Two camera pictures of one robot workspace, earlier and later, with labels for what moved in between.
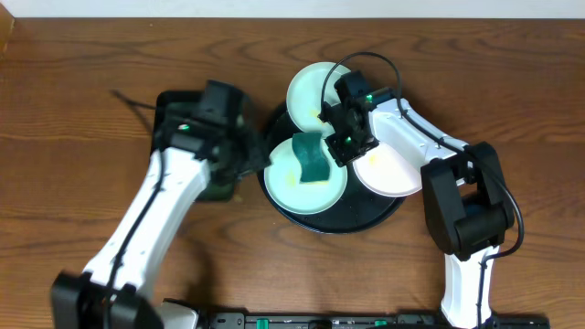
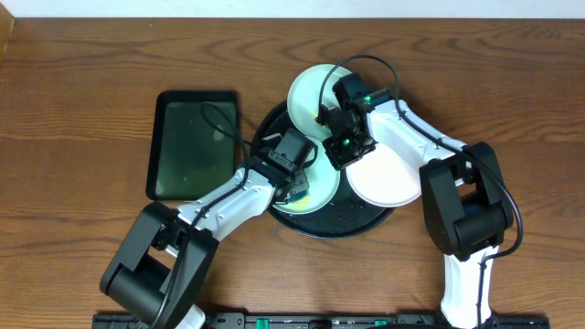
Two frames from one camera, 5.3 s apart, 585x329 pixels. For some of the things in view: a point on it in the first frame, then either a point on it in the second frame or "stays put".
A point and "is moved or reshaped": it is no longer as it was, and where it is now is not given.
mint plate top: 303,97 stays put
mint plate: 283,185 stays put
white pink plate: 384,170 is moved or reshaped
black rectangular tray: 206,124 stays put
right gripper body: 345,147 stays put
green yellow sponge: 314,166 → 301,197
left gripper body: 247,155 → 299,186
